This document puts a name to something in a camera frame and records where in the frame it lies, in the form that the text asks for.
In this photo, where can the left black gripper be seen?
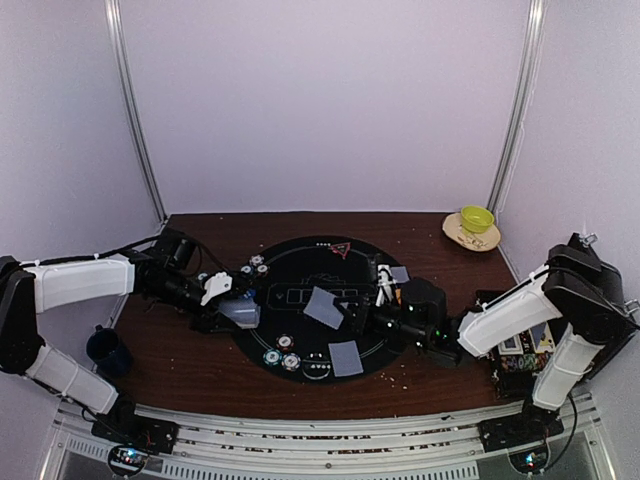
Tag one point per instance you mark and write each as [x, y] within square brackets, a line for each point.
[207, 323]

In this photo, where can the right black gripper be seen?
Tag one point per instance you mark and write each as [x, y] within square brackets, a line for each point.
[360, 321]

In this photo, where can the grey card deck box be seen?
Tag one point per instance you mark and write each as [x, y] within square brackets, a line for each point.
[243, 312]

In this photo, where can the face down card front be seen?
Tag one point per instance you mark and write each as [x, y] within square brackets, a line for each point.
[345, 359]

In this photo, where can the face down card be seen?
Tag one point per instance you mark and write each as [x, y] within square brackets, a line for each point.
[345, 359]
[400, 274]
[321, 308]

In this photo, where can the red triangular dealer marker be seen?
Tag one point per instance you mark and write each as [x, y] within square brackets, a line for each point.
[341, 249]

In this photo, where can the dark red chip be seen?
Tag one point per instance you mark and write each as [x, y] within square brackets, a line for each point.
[262, 270]

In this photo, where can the blue orange ten chip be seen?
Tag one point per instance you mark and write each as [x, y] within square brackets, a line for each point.
[256, 260]

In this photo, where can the black white chip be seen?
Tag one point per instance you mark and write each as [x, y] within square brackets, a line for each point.
[284, 342]

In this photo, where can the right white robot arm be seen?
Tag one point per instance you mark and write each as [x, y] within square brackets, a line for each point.
[425, 323]

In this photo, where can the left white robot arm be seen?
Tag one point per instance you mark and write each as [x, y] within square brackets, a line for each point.
[154, 267]

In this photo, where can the round black poker mat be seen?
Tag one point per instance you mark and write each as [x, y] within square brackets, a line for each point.
[296, 266]

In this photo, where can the dark blue mug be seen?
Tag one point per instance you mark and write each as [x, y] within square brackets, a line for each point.
[109, 352]

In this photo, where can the beige plate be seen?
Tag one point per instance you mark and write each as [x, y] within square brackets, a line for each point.
[476, 242]

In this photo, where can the green plastic bowl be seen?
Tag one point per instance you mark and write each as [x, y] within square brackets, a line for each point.
[476, 219]

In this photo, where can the playing card deck in case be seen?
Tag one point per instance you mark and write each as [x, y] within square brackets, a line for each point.
[511, 346]

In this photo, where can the black poker case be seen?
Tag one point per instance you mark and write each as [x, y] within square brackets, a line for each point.
[510, 375]

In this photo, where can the poker chips row in case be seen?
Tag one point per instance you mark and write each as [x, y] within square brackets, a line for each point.
[524, 362]

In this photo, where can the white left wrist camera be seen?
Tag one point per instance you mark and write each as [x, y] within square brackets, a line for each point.
[216, 285]

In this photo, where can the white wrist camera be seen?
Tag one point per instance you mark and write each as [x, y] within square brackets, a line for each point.
[387, 286]
[216, 285]

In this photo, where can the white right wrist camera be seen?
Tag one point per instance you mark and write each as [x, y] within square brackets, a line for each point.
[387, 286]

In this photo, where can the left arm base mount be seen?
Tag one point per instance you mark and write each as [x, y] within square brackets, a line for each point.
[121, 424]

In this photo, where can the aluminium front rail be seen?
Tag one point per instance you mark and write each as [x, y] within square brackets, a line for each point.
[437, 446]

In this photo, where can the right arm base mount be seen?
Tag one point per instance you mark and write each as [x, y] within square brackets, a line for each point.
[531, 424]

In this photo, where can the left aluminium frame post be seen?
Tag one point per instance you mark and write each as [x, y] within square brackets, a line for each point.
[118, 41]

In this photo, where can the aluminium frame post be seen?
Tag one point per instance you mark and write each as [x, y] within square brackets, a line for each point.
[529, 63]
[118, 41]

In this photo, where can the right aluminium frame post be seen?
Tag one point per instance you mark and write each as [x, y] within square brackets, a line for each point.
[529, 63]

